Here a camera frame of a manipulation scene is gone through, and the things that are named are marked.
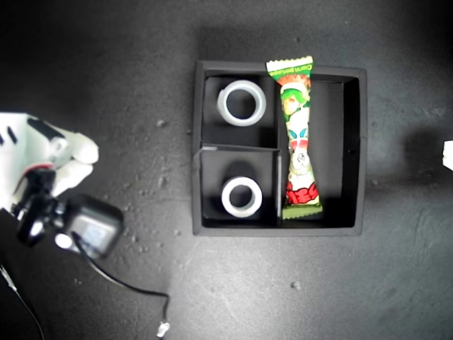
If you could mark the small white tape roll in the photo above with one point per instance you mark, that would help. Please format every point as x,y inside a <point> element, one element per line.
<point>226,202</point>

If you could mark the black compartment tray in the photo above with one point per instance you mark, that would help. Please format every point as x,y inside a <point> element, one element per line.
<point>332,141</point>

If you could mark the green snack bar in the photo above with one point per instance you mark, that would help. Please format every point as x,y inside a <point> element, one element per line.
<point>299,117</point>

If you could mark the black camera bracket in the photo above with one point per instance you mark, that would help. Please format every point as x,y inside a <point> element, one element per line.
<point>33,212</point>

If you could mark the large white tape roll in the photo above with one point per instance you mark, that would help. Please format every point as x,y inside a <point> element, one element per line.
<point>223,106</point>

